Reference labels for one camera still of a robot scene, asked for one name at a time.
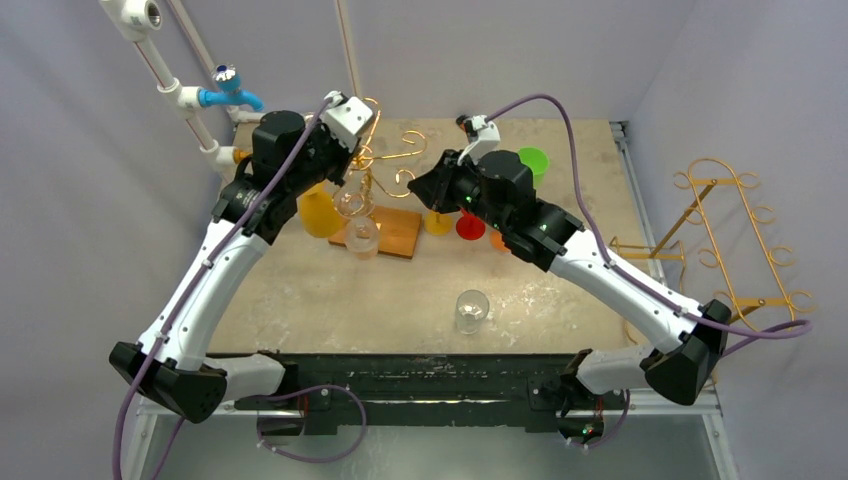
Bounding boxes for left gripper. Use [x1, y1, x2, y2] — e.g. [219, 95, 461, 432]
[286, 114, 359, 196]

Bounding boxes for red plastic goblet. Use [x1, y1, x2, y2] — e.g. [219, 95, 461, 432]
[455, 210, 486, 241]

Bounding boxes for ribbed clear wine glass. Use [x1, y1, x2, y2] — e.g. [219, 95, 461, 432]
[333, 183, 380, 260]

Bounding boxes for yellow plastic goblet front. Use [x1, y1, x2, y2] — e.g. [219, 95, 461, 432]
[298, 183, 343, 239]

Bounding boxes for yellow plastic goblet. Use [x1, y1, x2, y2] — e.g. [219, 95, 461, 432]
[298, 183, 343, 239]
[424, 211, 454, 236]

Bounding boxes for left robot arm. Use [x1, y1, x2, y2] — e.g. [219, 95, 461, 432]
[109, 106, 374, 423]

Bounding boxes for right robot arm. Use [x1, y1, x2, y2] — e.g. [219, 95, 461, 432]
[408, 150, 730, 407]

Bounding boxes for yellow plastic goblet back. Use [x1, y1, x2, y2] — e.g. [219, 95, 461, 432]
[424, 211, 454, 236]

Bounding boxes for orange plastic goblet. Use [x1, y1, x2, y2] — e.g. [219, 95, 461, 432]
[489, 230, 510, 253]

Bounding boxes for orange brass tap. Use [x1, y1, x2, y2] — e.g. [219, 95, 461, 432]
[232, 149, 252, 165]

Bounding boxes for green plastic cup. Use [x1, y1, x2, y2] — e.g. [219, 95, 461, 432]
[518, 147, 550, 189]

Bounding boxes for blue tap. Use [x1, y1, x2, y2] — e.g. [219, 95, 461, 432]
[197, 64, 264, 112]

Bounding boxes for clear glass near front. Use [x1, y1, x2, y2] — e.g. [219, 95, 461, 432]
[454, 290, 490, 335]

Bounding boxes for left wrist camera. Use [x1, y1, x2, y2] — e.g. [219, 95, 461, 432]
[319, 91, 374, 153]

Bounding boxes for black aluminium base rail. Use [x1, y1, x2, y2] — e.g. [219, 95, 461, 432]
[135, 354, 723, 439]

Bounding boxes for white pvc pipe frame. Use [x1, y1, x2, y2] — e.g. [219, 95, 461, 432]
[99, 0, 370, 174]

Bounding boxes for gold wall hook rack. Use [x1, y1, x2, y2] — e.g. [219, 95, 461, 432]
[609, 157, 817, 391]

